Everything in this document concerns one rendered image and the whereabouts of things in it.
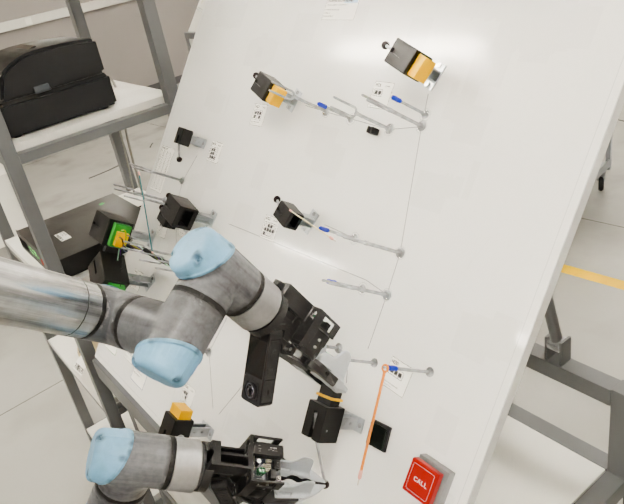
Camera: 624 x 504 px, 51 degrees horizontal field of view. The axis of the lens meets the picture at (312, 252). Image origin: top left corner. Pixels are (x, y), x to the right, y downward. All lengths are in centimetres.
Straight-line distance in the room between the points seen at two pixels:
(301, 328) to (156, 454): 26
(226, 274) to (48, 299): 21
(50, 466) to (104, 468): 211
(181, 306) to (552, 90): 59
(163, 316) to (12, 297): 17
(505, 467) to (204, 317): 81
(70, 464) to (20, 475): 21
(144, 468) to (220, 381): 47
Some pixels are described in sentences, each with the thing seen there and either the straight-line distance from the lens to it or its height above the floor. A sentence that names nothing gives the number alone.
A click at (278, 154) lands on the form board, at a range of 138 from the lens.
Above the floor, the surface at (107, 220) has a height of 127.
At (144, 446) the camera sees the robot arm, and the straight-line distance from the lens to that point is 98.
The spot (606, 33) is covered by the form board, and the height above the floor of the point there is 163.
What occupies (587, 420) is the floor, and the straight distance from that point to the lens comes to 274.
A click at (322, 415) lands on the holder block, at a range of 104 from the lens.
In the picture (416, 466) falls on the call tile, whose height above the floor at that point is 113.
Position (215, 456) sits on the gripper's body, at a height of 119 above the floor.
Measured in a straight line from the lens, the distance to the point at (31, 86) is 182.
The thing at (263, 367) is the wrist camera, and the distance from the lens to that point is 94.
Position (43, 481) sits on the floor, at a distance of 302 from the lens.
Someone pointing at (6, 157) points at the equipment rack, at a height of 144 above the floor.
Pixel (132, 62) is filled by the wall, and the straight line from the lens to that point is 928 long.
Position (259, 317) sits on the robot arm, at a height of 138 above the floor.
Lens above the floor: 185
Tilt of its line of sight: 27 degrees down
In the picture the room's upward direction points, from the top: 11 degrees counter-clockwise
